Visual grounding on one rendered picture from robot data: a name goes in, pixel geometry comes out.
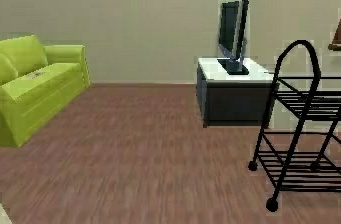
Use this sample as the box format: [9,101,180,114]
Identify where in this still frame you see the small grey remote control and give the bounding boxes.
[27,70,47,80]

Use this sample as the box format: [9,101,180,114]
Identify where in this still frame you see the green sofa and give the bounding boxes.
[0,34,91,148]

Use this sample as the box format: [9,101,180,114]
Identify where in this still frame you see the dark stand with white top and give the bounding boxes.
[196,57,276,128]

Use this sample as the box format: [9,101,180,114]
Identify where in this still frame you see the black wire trolley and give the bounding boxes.
[247,39,341,215]

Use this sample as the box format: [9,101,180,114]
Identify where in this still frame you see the black television set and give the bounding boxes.
[216,0,250,76]

